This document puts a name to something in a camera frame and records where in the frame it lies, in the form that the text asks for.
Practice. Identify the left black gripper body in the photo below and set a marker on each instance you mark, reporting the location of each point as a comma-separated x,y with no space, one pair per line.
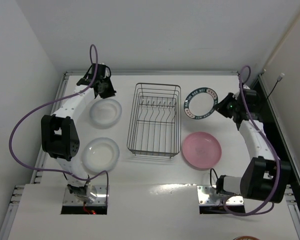
105,88

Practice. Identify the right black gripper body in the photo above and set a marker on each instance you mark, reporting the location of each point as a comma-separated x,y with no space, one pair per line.
221,105

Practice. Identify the blue rimmed white plate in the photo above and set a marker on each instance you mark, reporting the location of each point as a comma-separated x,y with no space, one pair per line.
199,104

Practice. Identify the pink plastic plate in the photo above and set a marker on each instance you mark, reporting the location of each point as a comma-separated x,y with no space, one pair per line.
201,150

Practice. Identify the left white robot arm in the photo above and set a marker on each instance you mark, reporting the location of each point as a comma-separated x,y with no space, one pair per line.
59,135

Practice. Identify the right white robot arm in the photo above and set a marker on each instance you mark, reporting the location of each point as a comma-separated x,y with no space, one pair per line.
266,175

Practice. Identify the upper clear glass plate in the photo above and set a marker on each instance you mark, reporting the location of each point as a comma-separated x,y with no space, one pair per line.
105,113

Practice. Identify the clear glass plate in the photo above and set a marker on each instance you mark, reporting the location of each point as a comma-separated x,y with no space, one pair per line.
105,113
100,154

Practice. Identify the lower clear glass plate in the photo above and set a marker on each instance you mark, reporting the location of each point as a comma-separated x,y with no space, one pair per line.
100,154

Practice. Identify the brown round object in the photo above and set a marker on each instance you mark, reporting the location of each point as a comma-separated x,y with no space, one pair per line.
246,237

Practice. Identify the wire dish rack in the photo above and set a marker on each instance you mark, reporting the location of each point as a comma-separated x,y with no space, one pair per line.
155,120

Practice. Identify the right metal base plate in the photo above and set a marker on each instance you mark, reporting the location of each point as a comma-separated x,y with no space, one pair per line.
207,196

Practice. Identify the metal base plate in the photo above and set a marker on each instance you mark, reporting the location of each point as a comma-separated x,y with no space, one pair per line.
100,192
207,196

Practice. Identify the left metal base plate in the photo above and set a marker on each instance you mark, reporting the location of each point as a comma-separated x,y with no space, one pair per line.
100,192

